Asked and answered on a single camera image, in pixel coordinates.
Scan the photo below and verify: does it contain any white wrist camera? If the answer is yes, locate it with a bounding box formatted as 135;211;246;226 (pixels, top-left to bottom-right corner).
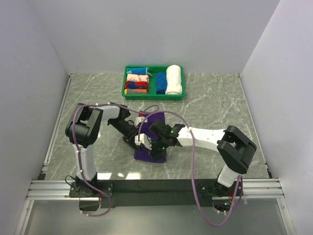
134;116;148;127
134;134;151;149

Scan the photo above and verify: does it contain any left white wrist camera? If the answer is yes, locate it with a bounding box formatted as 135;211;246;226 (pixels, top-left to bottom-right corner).
134;116;148;127

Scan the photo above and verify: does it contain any black base bar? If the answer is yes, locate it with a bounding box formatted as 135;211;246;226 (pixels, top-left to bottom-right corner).
69;179;236;209

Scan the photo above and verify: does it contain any green plastic tray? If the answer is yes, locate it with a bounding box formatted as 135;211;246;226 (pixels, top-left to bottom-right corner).
121;65;186;101

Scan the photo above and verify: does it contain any white rolled towel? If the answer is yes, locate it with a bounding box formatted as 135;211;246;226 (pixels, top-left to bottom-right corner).
165;65;182;95

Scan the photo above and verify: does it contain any purple towel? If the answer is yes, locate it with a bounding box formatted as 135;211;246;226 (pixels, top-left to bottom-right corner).
134;113;166;164

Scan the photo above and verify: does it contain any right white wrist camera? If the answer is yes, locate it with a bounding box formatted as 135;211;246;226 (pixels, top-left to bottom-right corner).
134;134;151;149

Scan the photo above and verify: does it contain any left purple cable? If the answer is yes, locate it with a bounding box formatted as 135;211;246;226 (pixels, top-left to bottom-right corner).
72;102;161;218

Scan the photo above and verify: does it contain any pink rolled towel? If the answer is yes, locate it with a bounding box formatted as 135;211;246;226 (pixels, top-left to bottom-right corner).
126;74;150;83

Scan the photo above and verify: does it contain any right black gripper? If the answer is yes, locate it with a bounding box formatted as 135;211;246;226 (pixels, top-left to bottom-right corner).
146;136;170;162

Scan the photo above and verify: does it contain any aluminium side rail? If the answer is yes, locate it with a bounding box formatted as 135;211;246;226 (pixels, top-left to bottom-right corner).
238;73;273;179
38;73;74;180

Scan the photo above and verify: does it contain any red blue rolled towel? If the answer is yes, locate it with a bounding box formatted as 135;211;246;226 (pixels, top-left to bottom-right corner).
125;81;149;90

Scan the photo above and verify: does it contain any teal blue rolled towel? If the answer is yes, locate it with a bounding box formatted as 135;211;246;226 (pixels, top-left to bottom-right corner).
126;67;149;75

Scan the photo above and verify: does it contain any right aluminium side rail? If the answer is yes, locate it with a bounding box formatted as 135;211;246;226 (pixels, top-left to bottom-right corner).
238;73;273;179

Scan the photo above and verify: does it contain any left aluminium side rail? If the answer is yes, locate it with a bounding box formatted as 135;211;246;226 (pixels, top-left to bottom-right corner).
38;73;74;180

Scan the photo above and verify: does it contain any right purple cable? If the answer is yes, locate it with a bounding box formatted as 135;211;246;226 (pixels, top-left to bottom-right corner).
137;110;245;228

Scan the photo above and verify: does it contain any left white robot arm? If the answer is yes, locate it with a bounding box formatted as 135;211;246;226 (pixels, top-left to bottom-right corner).
65;103;140;197

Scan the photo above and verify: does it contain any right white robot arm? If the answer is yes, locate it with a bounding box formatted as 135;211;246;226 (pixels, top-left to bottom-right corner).
147;120;257;195

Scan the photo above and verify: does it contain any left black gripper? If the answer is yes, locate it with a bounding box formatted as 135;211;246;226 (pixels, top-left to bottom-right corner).
109;118;141;152

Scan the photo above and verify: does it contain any aluminium front rail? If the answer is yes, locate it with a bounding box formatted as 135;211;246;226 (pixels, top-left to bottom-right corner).
26;179;285;201

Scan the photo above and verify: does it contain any purple cable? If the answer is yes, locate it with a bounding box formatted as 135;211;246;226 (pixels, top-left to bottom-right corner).
137;110;245;228
72;102;161;218

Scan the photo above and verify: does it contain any orange grey rolled towel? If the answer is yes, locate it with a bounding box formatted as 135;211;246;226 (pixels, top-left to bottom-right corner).
124;89;148;94

